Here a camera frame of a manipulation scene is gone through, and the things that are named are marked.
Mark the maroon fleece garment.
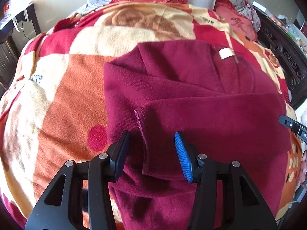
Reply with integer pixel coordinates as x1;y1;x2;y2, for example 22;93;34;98
104;40;291;229

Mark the dark wooden desk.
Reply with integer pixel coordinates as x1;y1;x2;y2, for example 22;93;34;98
1;3;41;90

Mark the small red heart pillow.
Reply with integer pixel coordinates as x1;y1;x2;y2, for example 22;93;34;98
214;0;257;41

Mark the red orange cream blanket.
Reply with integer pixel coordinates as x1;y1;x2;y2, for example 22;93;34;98
1;2;303;227

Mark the dark carved wooden headboard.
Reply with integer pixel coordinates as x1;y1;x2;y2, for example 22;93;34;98
255;8;306;109

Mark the person's right hand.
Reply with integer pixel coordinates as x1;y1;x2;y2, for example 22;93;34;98
297;151;307;185

